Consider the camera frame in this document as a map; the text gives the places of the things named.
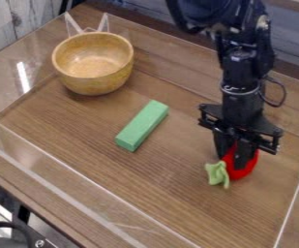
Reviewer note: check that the clear acrylic tray wall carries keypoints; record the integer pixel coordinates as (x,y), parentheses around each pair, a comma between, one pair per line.
(144,199)

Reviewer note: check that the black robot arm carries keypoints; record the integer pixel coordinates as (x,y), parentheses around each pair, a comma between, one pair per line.
(240,27)

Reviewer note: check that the black metal stand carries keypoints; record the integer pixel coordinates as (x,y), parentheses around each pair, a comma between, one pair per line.
(24,233)

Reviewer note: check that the wooden bowl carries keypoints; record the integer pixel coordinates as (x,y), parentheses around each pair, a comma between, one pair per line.
(94,62)

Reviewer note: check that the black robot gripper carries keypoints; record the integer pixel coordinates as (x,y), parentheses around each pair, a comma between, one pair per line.
(238,123)

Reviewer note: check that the green rectangular block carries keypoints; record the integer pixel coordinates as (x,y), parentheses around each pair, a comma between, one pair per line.
(140,126)

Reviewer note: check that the red plush strawberry toy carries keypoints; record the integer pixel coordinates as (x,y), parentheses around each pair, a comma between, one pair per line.
(232,167)

